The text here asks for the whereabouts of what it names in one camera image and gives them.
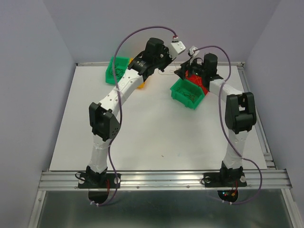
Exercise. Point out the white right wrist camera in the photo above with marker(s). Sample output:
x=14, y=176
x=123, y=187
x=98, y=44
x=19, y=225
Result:
x=192, y=53

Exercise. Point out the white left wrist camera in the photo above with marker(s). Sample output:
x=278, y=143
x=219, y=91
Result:
x=176, y=47

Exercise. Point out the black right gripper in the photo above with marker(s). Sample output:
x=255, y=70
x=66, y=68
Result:
x=185, y=66

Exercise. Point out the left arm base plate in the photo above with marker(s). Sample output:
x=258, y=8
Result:
x=104, y=181

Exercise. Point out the red plastic bin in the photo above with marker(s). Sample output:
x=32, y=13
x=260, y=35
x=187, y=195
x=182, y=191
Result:
x=194, y=78

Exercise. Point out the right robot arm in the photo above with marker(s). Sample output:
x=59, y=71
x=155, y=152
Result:
x=239, y=118

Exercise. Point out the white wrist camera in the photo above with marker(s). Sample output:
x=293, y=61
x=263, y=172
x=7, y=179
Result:
x=176, y=47
x=192, y=53

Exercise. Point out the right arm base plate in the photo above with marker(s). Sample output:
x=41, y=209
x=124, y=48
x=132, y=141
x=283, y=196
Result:
x=220, y=180

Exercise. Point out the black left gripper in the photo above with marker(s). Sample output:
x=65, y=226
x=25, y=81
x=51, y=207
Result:
x=165, y=50

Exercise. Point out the aluminium front rail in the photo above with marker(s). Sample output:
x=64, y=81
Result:
x=156, y=180

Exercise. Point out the yellow plastic bin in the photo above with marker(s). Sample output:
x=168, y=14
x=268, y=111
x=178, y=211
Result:
x=141, y=86

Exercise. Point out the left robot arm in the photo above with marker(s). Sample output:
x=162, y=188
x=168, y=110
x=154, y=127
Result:
x=103, y=115

